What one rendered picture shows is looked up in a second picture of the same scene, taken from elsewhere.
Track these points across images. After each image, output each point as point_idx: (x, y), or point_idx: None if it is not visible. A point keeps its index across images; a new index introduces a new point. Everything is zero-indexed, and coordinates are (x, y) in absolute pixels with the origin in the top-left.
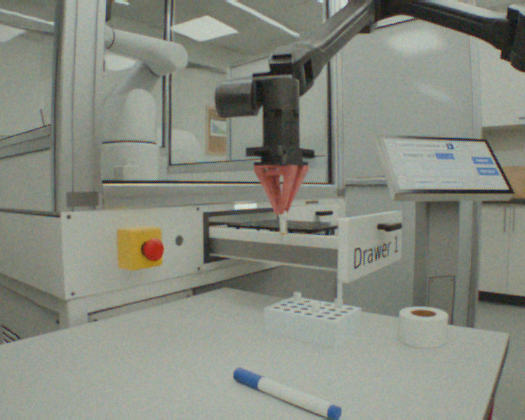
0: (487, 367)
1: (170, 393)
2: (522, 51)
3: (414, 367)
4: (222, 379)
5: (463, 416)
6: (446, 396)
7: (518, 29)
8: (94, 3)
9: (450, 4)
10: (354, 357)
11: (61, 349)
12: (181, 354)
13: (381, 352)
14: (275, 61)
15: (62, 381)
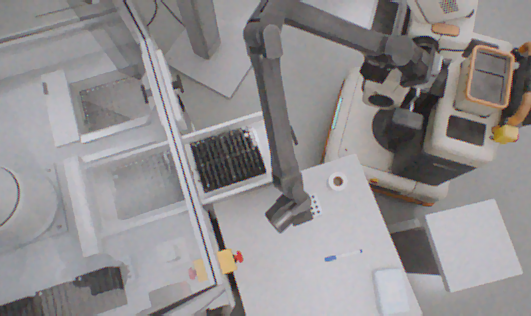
0: (367, 189)
1: (323, 283)
2: (380, 63)
3: (351, 207)
4: (322, 264)
5: (380, 223)
6: (370, 217)
7: (385, 59)
8: (210, 304)
9: (338, 31)
10: (332, 216)
11: (269, 310)
12: (295, 267)
13: (335, 205)
14: (298, 200)
15: (300, 314)
